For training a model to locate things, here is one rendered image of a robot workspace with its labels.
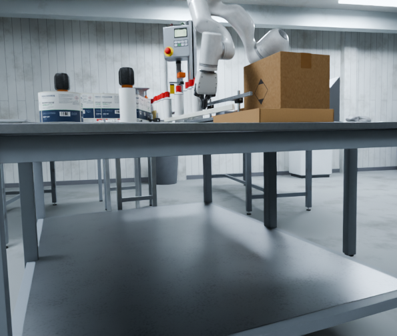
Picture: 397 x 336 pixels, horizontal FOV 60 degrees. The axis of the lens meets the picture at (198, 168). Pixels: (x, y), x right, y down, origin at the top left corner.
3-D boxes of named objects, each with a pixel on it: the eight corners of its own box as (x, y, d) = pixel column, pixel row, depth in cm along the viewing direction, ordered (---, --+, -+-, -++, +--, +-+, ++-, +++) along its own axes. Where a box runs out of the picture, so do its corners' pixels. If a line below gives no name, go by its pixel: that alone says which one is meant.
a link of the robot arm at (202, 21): (216, 15, 168) (231, 65, 157) (186, 11, 162) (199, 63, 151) (223, 0, 160) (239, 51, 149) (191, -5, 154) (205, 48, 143)
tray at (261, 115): (213, 127, 121) (213, 115, 120) (275, 127, 130) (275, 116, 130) (259, 123, 93) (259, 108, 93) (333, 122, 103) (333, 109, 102)
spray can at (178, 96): (173, 123, 193) (172, 86, 191) (182, 123, 195) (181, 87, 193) (176, 123, 188) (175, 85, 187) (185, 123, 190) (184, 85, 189)
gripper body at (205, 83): (215, 68, 158) (211, 92, 163) (194, 67, 154) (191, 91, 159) (221, 71, 152) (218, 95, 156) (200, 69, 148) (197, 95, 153)
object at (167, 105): (163, 125, 215) (161, 92, 214) (171, 125, 217) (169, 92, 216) (165, 125, 211) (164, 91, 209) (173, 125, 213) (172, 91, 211)
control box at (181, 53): (168, 62, 220) (167, 31, 218) (194, 60, 216) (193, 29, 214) (163, 59, 210) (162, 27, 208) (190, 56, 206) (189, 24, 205)
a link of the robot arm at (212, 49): (215, 63, 158) (196, 61, 154) (219, 32, 153) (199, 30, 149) (222, 65, 151) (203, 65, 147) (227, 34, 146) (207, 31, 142)
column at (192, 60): (189, 133, 214) (186, 22, 209) (195, 132, 216) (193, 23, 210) (191, 132, 210) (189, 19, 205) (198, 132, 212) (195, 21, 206)
